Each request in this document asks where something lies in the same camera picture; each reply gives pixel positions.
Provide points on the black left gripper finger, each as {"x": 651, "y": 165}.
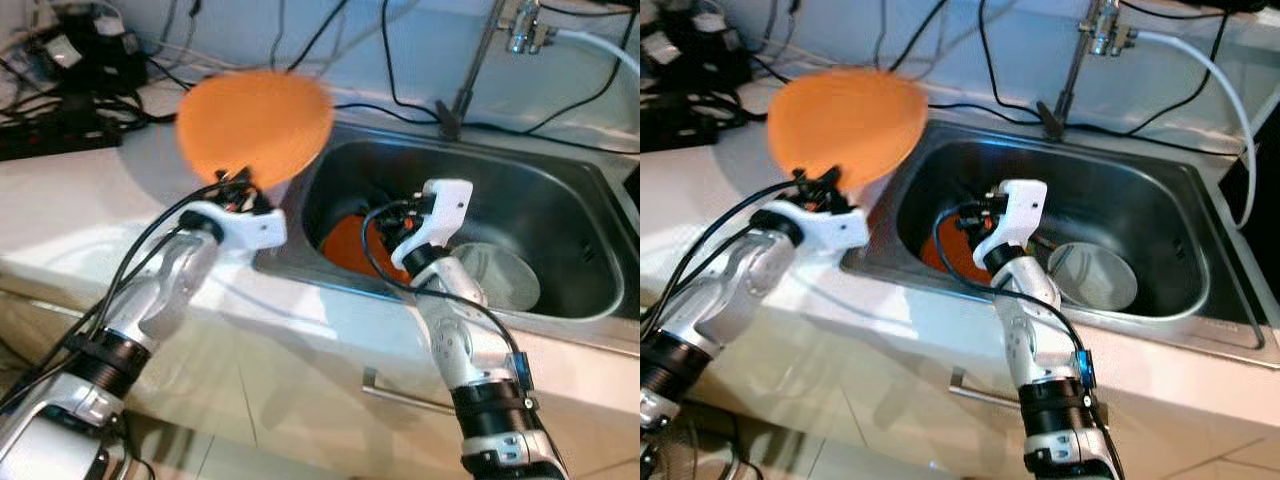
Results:
{"x": 247, "y": 178}
{"x": 805, "y": 178}
{"x": 831, "y": 179}
{"x": 227, "y": 177}

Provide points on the orange plastic bowl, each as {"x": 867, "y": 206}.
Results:
{"x": 945, "y": 250}
{"x": 350, "y": 250}

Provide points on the orange plastic plate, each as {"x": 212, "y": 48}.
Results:
{"x": 850, "y": 120}
{"x": 255, "y": 125}

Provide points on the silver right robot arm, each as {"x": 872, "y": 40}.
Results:
{"x": 1030, "y": 330}
{"x": 455, "y": 330}

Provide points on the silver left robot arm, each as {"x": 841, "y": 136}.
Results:
{"x": 730, "y": 290}
{"x": 150, "y": 300}

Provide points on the white bowl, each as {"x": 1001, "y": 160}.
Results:
{"x": 505, "y": 280}
{"x": 1100, "y": 280}

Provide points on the black power strip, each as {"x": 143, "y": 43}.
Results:
{"x": 55, "y": 138}
{"x": 675, "y": 125}

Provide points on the stainless steel sink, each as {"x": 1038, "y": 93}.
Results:
{"x": 1150, "y": 190}
{"x": 560, "y": 200}

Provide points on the black charger box white labels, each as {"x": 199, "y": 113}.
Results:
{"x": 95, "y": 55}
{"x": 695, "y": 55}

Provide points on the black appliance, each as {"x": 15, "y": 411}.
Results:
{"x": 1255, "y": 200}
{"x": 632, "y": 190}

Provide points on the metal faucet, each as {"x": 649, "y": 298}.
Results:
{"x": 1100, "y": 30}
{"x": 520, "y": 30}

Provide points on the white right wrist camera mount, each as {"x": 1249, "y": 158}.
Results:
{"x": 1018, "y": 215}
{"x": 440, "y": 215}

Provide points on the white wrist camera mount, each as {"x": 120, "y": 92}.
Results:
{"x": 1018, "y": 215}
{"x": 245, "y": 228}
{"x": 440, "y": 215}
{"x": 830, "y": 232}

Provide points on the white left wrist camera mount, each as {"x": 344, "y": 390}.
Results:
{"x": 830, "y": 232}
{"x": 245, "y": 228}

